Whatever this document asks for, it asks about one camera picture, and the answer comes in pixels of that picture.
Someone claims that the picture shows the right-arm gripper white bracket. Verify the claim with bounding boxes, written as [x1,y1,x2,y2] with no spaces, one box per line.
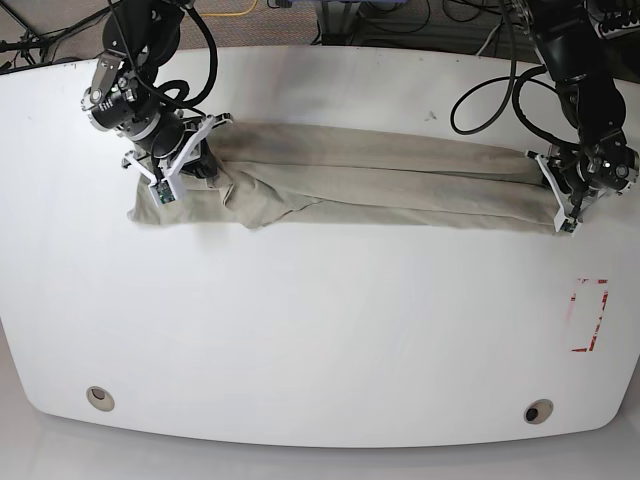
[121,113,233,184]

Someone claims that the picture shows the left-arm gripper white bracket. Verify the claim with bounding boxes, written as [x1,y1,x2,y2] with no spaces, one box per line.
[525,149,623,220]

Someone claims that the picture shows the beige T-shirt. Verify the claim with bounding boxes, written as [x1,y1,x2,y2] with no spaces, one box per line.
[128,122,557,234]

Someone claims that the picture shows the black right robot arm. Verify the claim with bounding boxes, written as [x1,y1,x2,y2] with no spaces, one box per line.
[81,1,218,182]

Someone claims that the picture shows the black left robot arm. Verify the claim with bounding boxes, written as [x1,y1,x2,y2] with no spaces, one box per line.
[453,1,639,233]

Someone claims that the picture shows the red tape rectangle marker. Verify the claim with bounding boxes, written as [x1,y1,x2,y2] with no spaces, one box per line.
[565,278,609,353]

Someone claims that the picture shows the black tripod legs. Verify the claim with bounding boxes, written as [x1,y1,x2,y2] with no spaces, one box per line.
[1,1,110,75]

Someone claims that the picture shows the left-arm wrist camera box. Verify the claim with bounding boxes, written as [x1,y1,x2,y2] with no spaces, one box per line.
[554,209,582,236]

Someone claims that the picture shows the right-arm wrist camera box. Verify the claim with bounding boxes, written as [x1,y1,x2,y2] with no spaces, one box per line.
[148,181,177,208]

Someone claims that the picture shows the yellow floor cable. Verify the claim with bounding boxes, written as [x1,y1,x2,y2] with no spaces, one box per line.
[199,0,259,19]

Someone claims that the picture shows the right table cable grommet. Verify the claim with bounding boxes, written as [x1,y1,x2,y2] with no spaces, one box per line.
[524,399,554,425]

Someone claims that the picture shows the table cable grommet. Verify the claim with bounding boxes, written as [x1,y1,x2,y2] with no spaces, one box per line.
[86,386,115,412]
[524,399,554,425]

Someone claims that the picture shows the left table cable grommet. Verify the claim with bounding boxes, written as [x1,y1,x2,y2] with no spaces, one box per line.
[86,386,115,412]

